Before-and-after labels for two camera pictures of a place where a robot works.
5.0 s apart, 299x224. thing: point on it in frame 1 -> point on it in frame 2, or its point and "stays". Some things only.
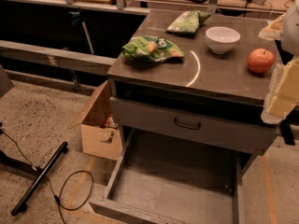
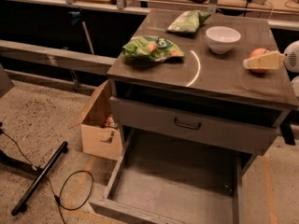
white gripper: [291, 28] -> [291, 57]
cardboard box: [100, 133] stays
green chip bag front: [151, 49] stays
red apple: [261, 61] stays
